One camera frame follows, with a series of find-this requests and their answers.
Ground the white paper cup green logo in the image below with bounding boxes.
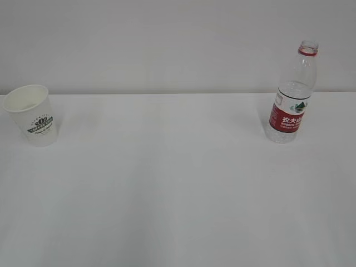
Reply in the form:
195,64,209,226
2,85,58,147

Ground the clear water bottle red label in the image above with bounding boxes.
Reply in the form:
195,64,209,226
265,41,319,144

